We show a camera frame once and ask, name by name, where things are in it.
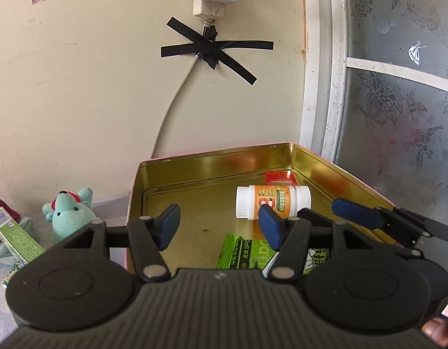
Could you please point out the black tape strip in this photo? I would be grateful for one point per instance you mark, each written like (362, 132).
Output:
(245, 45)
(238, 69)

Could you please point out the white orange-label pill bottle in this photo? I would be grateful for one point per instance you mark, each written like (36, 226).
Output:
(245, 200)

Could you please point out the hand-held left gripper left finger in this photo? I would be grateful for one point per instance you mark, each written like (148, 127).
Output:
(167, 225)

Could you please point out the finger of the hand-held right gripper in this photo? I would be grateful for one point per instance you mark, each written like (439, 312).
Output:
(314, 218)
(354, 213)

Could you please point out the teal plush toy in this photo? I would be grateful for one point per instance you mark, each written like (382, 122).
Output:
(69, 214)

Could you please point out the person's right hand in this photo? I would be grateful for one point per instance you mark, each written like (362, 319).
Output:
(440, 334)

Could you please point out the green carton box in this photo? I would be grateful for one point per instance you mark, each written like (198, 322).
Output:
(17, 240)

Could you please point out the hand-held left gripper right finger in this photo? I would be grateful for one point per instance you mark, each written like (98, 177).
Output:
(269, 225)

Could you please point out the white green packet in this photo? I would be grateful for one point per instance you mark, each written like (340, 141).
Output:
(318, 259)

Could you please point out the shiny pink pouch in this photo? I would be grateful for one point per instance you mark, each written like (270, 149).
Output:
(4, 205)

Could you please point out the red packet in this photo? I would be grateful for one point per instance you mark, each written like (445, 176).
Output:
(278, 178)

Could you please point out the mint green pouch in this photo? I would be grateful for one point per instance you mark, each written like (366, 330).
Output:
(28, 227)

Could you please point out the floral frosted glass door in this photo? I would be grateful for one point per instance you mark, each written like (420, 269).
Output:
(391, 116)

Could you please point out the green tissue packet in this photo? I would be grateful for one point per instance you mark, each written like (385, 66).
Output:
(238, 254)

